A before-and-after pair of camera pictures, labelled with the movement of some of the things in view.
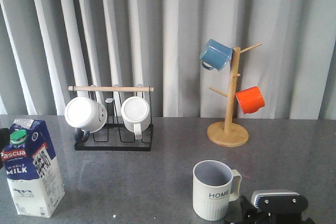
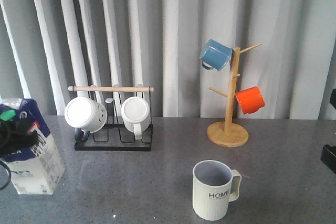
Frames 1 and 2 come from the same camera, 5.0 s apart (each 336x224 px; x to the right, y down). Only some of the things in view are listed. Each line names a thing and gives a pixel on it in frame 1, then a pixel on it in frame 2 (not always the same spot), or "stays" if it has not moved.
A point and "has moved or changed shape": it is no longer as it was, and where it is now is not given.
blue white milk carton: [32, 170] has moved or changed shape
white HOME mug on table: [214, 185] stays
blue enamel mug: [215, 55] stays
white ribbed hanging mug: [136, 115] stays
